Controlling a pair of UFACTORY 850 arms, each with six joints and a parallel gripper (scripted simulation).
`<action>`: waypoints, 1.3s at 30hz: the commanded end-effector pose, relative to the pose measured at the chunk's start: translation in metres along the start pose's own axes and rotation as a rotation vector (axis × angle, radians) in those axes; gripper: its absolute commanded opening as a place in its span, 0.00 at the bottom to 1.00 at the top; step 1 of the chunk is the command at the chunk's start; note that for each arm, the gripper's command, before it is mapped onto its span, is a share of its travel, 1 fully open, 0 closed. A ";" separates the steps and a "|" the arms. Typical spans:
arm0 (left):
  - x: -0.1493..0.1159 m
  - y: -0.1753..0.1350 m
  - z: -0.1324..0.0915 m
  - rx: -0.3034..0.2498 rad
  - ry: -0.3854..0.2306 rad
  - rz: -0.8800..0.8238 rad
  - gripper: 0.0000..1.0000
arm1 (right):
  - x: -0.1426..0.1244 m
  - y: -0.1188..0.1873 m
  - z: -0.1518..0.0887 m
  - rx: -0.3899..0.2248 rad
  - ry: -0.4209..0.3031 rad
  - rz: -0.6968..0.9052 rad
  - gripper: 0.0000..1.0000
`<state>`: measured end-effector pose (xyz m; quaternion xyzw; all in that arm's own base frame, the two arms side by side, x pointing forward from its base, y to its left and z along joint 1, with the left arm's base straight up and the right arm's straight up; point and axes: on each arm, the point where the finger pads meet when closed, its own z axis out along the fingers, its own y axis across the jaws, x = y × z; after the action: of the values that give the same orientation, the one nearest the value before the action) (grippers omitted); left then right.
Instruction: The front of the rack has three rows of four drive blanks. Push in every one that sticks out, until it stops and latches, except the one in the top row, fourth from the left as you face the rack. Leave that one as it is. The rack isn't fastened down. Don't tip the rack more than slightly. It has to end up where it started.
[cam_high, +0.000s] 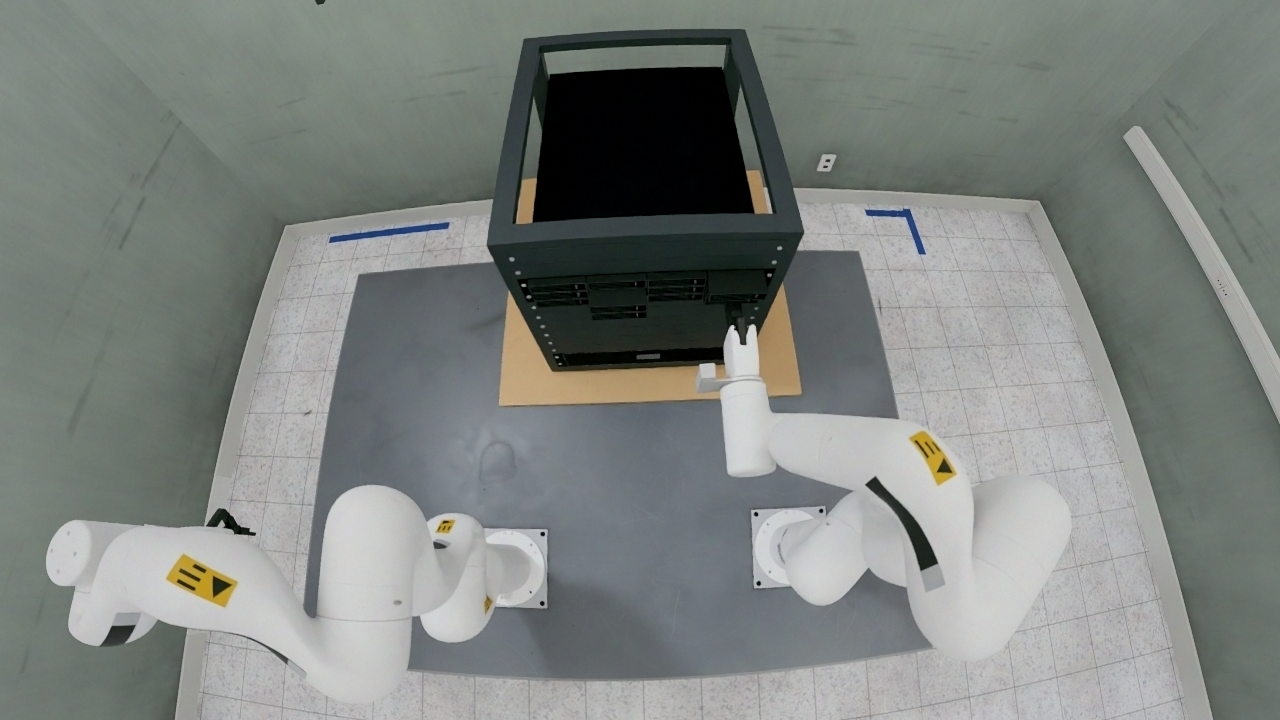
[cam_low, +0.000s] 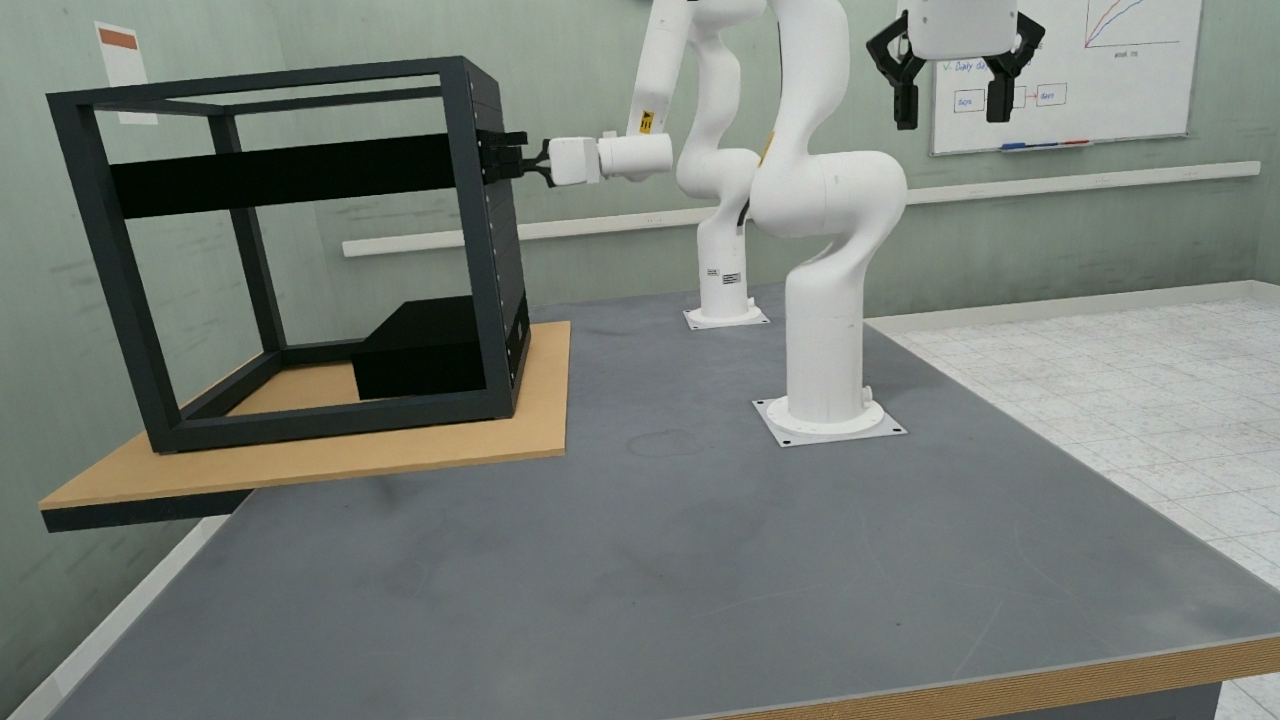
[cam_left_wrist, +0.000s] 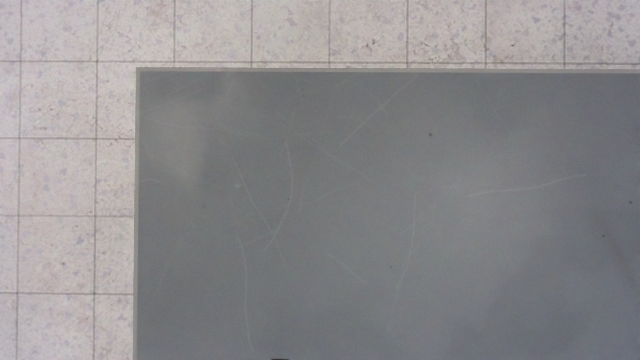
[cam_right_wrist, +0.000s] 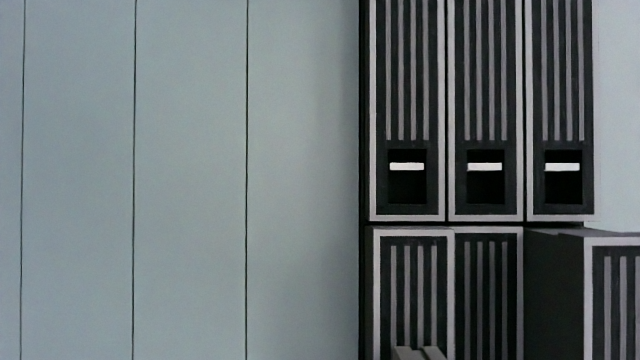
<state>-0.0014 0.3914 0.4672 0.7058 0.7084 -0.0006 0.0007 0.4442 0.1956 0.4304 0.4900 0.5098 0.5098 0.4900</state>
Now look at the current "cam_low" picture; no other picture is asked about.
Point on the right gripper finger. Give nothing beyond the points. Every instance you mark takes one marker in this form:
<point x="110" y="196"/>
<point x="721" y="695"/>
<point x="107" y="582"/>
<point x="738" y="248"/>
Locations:
<point x="542" y="156"/>
<point x="544" y="171"/>

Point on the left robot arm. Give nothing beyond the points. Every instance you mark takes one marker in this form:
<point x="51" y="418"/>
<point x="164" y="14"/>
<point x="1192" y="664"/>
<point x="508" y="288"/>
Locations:
<point x="859" y="195"/>

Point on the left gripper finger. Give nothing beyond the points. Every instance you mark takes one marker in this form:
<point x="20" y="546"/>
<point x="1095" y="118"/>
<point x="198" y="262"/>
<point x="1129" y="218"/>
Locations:
<point x="906" y="94"/>
<point x="1006" y="67"/>

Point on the dark grey metal rack frame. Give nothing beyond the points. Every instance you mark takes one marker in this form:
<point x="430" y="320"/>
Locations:
<point x="425" y="346"/>

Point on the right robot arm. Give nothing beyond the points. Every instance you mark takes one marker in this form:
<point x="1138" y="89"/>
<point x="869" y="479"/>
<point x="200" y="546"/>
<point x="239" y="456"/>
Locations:
<point x="703" y="172"/>

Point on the tan flat wooden board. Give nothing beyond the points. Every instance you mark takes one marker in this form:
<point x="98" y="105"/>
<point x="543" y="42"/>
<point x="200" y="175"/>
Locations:
<point x="537" y="429"/>

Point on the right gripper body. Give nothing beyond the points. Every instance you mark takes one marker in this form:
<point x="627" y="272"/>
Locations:
<point x="567" y="161"/>

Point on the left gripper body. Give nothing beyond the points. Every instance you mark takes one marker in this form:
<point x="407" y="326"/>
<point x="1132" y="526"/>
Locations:
<point x="943" y="29"/>

